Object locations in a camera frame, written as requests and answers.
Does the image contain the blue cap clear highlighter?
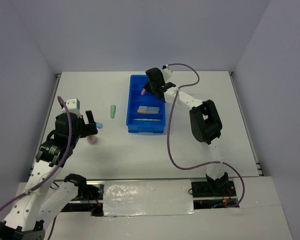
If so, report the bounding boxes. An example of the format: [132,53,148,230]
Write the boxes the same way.
[138,105,160,111]

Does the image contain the red pink highlighter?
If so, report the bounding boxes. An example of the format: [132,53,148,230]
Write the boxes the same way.
[86,135,98,145]

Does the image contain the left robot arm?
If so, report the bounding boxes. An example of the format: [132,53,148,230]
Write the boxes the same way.
[0,110,100,240]

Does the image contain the orange cap grey highlighter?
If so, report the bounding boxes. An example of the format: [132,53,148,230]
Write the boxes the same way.
[137,108,159,114]

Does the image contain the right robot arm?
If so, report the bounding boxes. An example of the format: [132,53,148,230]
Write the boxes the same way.
[141,63,229,196]

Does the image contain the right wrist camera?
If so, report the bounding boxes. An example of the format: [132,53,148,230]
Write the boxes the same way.
[161,64,173,81]

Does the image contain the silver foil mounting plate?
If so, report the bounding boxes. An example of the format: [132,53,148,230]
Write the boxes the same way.
[52,178,243,218]

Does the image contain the green highlighter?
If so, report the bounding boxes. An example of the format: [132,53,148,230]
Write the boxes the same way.
[110,104,116,119]

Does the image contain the blue compartment tray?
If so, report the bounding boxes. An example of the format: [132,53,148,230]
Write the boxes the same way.
[126,74,166,134]

